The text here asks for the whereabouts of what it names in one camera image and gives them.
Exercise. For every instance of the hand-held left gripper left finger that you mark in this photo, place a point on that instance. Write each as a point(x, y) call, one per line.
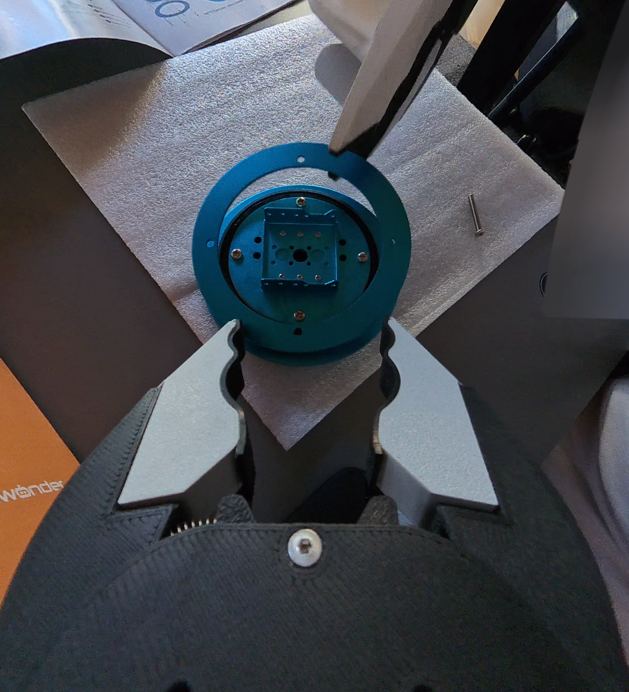
point(184, 438)

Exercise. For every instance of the white foam sheet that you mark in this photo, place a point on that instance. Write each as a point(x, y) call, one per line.
point(141, 146)

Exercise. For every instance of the round blue metal turntable base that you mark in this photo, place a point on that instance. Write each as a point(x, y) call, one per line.
point(301, 254)

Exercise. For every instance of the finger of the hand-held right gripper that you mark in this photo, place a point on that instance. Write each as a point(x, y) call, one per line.
point(374, 75)

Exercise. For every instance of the small metal screw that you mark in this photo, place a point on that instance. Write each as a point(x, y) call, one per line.
point(475, 214)

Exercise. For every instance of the open printed manual booklet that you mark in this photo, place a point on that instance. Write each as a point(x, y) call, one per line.
point(130, 21)

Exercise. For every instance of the orange cardboard box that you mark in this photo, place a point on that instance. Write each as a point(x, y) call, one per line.
point(6, 459)

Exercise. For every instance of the dark desk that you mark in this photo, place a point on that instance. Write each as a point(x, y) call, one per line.
point(76, 270)

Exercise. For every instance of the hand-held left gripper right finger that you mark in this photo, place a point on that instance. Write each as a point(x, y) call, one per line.
point(433, 438)

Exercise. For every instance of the black office chair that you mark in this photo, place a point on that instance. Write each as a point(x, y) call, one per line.
point(509, 81)

